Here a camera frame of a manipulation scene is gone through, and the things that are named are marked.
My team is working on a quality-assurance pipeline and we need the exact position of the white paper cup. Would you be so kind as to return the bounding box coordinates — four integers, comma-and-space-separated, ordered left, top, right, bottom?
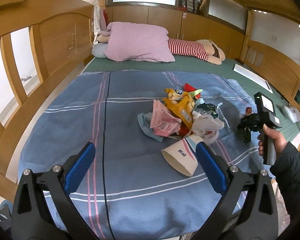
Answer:
161, 134, 203, 177

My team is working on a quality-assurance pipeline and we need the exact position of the pink pillow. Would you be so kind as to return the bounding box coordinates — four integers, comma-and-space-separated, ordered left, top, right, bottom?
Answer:
104, 22, 175, 63

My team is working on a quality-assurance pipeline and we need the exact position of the striped plush doll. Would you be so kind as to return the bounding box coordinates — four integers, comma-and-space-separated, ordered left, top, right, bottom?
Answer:
168, 38, 225, 65

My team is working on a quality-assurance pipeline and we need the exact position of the wooden bunk bed frame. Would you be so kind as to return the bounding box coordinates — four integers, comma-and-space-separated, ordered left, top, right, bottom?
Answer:
0, 0, 300, 203

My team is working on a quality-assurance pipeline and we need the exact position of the green wrapper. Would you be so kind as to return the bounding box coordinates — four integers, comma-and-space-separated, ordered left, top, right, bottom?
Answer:
188, 89, 203, 100

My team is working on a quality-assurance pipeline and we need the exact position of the pink wrapper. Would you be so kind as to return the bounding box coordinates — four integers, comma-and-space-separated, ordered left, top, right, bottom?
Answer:
150, 100, 182, 137

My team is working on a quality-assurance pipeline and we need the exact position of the yellow snack bag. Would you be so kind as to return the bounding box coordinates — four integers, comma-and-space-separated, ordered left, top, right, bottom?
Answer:
163, 88, 194, 129

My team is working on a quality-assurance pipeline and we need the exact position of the white plastic bag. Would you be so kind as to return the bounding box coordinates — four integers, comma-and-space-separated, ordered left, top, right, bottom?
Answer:
191, 111, 224, 145

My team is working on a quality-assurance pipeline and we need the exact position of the blue face mask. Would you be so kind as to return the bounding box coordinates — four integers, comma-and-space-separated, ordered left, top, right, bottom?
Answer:
137, 112, 164, 142

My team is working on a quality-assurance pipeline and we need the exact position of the dark jacket right forearm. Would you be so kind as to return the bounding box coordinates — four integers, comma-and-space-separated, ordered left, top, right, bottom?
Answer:
270, 142, 300, 219

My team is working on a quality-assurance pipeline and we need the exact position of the blue plaid blanket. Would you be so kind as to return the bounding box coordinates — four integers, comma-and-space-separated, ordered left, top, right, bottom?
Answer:
18, 70, 263, 239

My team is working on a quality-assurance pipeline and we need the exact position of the light blue small pillow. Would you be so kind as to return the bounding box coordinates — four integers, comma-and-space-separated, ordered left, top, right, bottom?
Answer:
91, 43, 108, 59

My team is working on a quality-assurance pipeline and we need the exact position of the green bed mat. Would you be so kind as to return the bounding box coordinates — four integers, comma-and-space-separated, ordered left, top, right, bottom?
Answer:
83, 55, 300, 145

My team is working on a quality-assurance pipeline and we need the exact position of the red wrapper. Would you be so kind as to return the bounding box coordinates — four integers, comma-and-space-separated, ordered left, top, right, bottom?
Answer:
183, 83, 197, 93

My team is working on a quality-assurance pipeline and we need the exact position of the person's right hand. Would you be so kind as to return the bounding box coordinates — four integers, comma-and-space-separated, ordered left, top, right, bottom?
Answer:
257, 124, 287, 158

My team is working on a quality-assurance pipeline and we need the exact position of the wooden wall cabinet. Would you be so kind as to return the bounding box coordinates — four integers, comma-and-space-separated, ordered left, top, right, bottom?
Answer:
106, 5, 244, 59

